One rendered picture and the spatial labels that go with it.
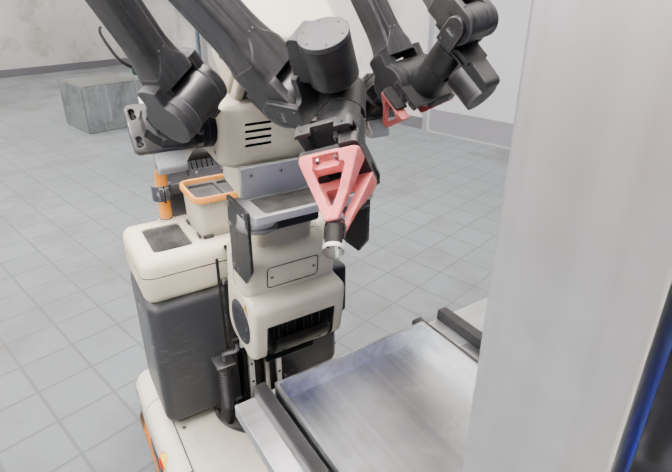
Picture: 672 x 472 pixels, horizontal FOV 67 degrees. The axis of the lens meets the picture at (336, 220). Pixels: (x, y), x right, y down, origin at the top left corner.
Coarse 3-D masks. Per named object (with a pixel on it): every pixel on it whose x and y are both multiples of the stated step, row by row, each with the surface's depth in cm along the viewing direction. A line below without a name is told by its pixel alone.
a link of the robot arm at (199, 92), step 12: (192, 72) 76; (180, 84) 75; (192, 84) 75; (204, 84) 76; (180, 96) 74; (192, 96) 74; (204, 96) 76; (216, 96) 78; (204, 108) 76; (216, 108) 81; (204, 120) 78
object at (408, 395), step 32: (352, 352) 75; (384, 352) 79; (416, 352) 80; (448, 352) 77; (288, 384) 70; (320, 384) 73; (352, 384) 73; (384, 384) 73; (416, 384) 73; (448, 384) 73; (320, 416) 68; (352, 416) 68; (384, 416) 68; (416, 416) 68; (448, 416) 68; (320, 448) 60; (352, 448) 63; (384, 448) 63; (416, 448) 63; (448, 448) 63
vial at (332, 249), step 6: (342, 216) 50; (330, 222) 50; (336, 222) 50; (342, 222) 50; (324, 228) 50; (324, 234) 49; (324, 246) 48; (330, 246) 48; (336, 246) 48; (342, 246) 48; (324, 252) 49; (330, 252) 49; (336, 252) 49; (342, 252) 49
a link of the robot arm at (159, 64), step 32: (96, 0) 63; (128, 0) 64; (128, 32) 66; (160, 32) 69; (160, 64) 70; (192, 64) 75; (160, 96) 72; (224, 96) 80; (160, 128) 78; (192, 128) 75
